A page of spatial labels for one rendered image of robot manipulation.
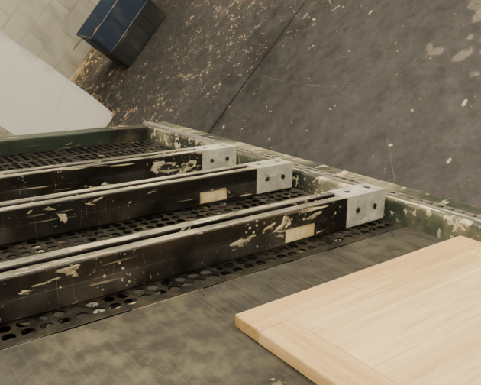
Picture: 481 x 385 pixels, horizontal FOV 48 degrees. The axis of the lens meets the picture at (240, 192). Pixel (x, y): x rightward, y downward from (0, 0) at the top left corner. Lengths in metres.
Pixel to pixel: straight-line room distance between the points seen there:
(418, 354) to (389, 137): 1.96
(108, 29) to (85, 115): 0.79
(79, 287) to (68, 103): 3.77
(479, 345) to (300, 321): 0.24
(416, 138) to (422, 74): 0.37
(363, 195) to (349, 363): 0.58
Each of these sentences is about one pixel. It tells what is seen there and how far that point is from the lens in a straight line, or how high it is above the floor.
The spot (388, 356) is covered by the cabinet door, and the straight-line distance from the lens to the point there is 0.74.
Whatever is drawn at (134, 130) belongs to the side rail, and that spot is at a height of 0.95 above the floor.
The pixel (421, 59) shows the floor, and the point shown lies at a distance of 2.86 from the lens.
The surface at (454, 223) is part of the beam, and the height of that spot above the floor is 0.90.
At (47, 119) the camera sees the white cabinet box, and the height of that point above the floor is 0.43.
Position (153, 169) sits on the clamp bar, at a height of 1.13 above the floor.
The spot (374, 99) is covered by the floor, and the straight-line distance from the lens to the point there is 2.83.
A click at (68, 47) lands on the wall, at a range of 5.98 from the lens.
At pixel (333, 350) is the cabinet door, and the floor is 1.30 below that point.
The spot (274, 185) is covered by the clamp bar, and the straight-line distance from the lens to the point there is 1.46.
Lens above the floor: 1.90
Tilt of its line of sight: 39 degrees down
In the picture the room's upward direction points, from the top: 53 degrees counter-clockwise
